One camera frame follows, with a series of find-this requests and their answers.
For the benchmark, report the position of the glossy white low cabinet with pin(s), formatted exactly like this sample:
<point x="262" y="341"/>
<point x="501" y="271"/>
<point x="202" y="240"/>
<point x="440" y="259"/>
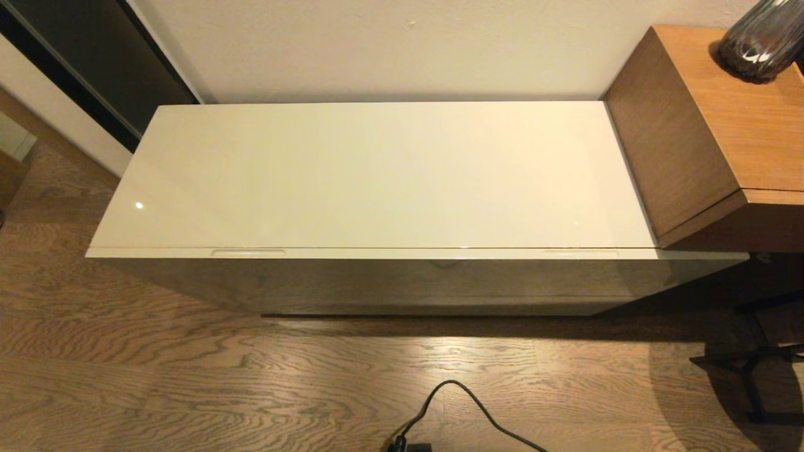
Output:
<point x="377" y="176"/>

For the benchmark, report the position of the brown wooden side cabinet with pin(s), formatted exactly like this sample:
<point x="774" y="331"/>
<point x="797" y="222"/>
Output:
<point x="691" y="138"/>

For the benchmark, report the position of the dark sliding door panel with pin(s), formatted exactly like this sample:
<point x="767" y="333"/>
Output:
<point x="94" y="50"/>

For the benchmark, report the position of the light grey box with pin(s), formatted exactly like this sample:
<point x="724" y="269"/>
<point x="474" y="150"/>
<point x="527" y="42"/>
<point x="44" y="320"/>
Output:
<point x="14" y="138"/>

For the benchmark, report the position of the dark ribbed glass vase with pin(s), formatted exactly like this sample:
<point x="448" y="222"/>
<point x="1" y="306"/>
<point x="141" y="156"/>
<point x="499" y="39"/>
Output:
<point x="760" y="44"/>

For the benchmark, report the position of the black metal frame legs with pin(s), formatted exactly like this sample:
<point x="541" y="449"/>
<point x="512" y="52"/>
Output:
<point x="747" y="370"/>

